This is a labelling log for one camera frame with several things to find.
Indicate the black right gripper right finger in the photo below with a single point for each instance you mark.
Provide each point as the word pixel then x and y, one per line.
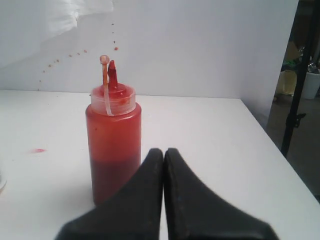
pixel 194 212

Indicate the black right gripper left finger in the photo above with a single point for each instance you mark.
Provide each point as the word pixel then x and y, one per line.
pixel 133 213

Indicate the red sauce squeeze bottle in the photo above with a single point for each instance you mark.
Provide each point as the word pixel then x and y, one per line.
pixel 114 125

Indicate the yellow bag in background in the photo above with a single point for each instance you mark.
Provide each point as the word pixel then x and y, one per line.
pixel 286 83

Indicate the white bucket in background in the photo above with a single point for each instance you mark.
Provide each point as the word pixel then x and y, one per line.
pixel 311 85

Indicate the cardboard box in background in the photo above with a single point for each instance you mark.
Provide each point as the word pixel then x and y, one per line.
pixel 292 52

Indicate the white cloth backdrop sheet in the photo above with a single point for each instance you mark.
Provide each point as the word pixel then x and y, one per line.
pixel 26 24

